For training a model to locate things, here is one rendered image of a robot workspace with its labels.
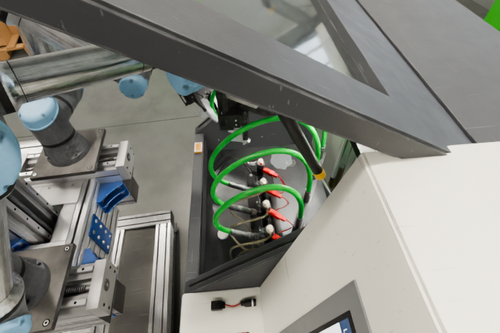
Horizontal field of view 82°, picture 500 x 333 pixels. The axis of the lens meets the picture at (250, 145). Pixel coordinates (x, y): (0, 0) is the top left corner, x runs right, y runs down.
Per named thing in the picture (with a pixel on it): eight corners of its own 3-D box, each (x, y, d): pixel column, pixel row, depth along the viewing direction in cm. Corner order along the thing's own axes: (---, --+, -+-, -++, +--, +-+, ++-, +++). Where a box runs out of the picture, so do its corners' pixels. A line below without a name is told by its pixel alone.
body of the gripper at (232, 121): (219, 114, 84) (215, 79, 75) (248, 112, 84) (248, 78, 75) (219, 133, 79) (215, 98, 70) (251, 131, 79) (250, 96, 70)
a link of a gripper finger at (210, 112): (209, 126, 100) (196, 102, 99) (220, 120, 96) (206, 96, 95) (203, 129, 97) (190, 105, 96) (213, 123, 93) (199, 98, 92)
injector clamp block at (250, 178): (247, 194, 119) (245, 172, 108) (271, 192, 120) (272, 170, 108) (254, 280, 97) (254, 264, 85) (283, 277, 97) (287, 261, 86)
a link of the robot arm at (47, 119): (30, 146, 99) (5, 117, 88) (47, 120, 108) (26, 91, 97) (66, 145, 99) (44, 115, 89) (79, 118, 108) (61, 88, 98)
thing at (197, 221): (200, 157, 139) (194, 134, 127) (209, 156, 139) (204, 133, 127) (193, 296, 98) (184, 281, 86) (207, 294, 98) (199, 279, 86)
